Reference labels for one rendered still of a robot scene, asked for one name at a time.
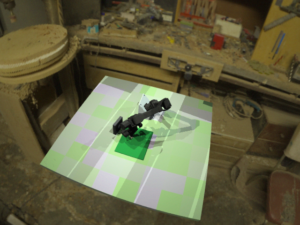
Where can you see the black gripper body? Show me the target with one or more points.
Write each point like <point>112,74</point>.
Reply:
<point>129,130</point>

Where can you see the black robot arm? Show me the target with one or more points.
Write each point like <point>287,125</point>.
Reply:
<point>152,108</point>

